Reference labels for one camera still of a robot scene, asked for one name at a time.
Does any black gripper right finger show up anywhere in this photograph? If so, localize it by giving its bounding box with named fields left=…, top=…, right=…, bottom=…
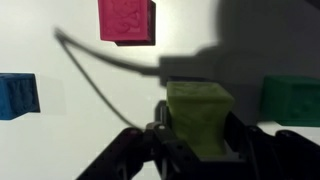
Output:
left=226, top=111, right=320, bottom=180

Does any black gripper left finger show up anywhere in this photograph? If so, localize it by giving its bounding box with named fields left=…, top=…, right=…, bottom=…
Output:
left=76, top=99, right=208, bottom=180

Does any yellow-green cube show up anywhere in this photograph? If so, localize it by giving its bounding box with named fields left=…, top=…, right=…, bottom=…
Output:
left=165, top=80, right=236, bottom=158

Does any green cube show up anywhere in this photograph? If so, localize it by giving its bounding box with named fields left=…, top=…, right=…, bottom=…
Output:
left=259, top=74, right=320, bottom=128

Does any pink cube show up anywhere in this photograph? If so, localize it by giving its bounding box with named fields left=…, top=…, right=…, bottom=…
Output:
left=97, top=0, right=157, bottom=47

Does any blue cube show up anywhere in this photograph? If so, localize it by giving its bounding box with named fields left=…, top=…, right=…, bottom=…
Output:
left=0, top=73, right=42, bottom=121

